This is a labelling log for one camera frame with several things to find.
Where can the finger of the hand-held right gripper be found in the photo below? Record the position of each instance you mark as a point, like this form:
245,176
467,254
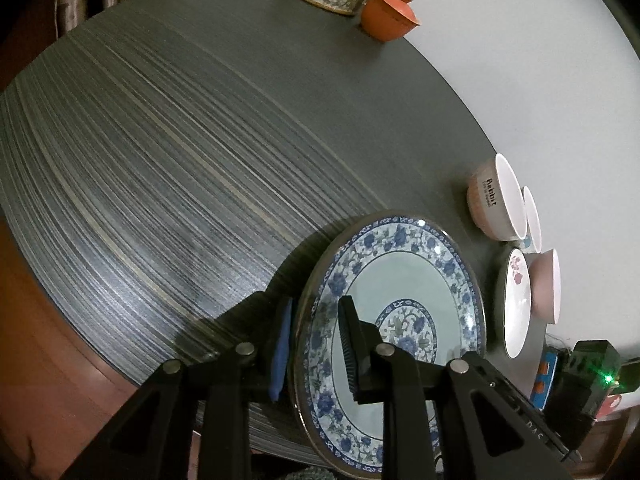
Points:
487,372

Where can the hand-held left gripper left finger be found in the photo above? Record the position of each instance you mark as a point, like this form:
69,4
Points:
281,355

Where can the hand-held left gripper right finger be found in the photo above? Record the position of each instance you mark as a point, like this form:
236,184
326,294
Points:
348,350

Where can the white plate pink flowers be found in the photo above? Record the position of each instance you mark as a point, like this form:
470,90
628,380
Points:
517,310

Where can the blue floral ceramic plate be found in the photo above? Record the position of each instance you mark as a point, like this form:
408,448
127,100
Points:
400,285

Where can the pink printed bowl white inside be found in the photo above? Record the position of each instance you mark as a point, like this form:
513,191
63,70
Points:
487,200

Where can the blue and orange box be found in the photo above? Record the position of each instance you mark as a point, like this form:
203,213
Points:
542,380

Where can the white bowl blue cartoon print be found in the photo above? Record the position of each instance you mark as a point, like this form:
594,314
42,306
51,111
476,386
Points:
534,220

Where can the orange ceramic cup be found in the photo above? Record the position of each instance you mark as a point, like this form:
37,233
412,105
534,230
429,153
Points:
387,17

